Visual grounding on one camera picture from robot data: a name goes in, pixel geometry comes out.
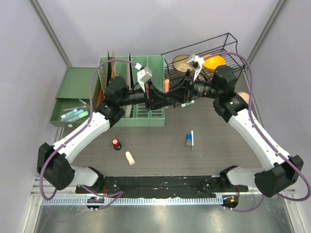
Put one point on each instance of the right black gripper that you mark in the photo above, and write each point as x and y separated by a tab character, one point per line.
178	93

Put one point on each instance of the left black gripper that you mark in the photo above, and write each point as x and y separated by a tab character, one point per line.
153	99

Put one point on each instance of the orange highlighter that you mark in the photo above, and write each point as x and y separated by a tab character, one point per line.
166	85

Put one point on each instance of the white folder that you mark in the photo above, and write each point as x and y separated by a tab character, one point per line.
129	76

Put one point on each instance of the white pen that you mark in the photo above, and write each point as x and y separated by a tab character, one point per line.
192	140

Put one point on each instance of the orange folder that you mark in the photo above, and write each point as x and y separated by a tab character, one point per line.
106	72

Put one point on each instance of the green highlighter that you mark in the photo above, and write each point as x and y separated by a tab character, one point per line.
78	117

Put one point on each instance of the light blue highlighter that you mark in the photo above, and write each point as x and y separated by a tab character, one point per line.
72	115

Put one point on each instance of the drawer box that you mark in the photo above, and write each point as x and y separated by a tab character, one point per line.
74	86

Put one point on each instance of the small green glue stick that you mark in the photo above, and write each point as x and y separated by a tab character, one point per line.
68	113

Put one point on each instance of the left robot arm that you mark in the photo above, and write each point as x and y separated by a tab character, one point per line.
54	161

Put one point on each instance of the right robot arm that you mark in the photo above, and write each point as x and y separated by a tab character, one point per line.
278	169

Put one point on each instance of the green white glue stick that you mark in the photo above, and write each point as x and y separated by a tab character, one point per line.
187	103

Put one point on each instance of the green file organizer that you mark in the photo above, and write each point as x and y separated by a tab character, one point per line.
133	69

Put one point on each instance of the brown glass bowl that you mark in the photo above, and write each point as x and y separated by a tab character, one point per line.
180	64

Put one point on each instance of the orange bowl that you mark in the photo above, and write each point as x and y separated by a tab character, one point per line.
212	63

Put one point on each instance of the blue grey bottle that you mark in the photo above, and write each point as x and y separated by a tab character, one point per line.
188	142

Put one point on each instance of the red black stamp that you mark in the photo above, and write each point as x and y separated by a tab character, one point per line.
116	144

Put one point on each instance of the pink eraser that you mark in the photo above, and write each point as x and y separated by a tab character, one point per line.
129	158

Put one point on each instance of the striped ceramic mug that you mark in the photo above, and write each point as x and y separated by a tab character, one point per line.
245	96

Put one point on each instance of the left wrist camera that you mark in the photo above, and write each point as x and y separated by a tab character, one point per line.
144	74

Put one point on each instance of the black wire rack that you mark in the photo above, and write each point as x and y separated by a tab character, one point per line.
218	44

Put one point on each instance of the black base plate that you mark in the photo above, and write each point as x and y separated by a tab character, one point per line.
164	187

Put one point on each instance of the white cable tray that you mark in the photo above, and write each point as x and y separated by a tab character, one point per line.
91	200

